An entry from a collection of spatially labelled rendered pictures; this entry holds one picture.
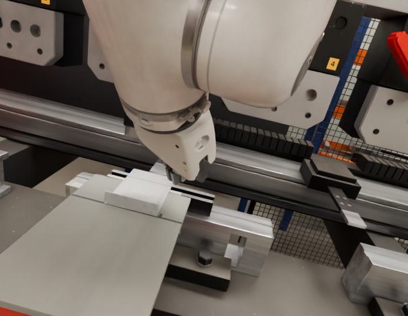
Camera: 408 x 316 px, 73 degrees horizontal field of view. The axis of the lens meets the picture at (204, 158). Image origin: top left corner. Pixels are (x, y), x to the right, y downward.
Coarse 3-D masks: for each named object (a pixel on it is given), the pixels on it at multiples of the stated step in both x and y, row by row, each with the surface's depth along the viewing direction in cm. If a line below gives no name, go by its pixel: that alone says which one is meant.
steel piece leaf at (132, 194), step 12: (132, 180) 51; (108, 192) 42; (120, 192) 46; (132, 192) 47; (144, 192) 48; (156, 192) 49; (168, 192) 50; (120, 204) 43; (132, 204) 43; (144, 204) 42; (156, 204) 42
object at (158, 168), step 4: (160, 160) 60; (156, 164) 58; (160, 164) 58; (152, 168) 56; (156, 168) 56; (160, 168) 57; (164, 168) 57; (152, 172) 55; (156, 172) 55; (160, 172) 55; (164, 172) 55
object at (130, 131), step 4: (124, 116) 47; (124, 120) 47; (128, 120) 47; (124, 124) 47; (128, 124) 47; (132, 124) 47; (128, 128) 48; (132, 128) 48; (124, 132) 49; (128, 132) 49; (132, 132) 48; (132, 136) 49; (136, 136) 49
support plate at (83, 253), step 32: (96, 192) 45; (64, 224) 37; (96, 224) 38; (128, 224) 40; (160, 224) 41; (0, 256) 31; (32, 256) 31; (64, 256) 32; (96, 256) 33; (128, 256) 34; (160, 256) 35; (0, 288) 27; (32, 288) 28; (64, 288) 29; (96, 288) 29; (128, 288) 30
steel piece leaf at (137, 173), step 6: (132, 174) 53; (138, 174) 53; (144, 174) 54; (150, 174) 54; (156, 174) 55; (144, 180) 52; (150, 180) 52; (156, 180) 53; (162, 180) 53; (168, 180) 54
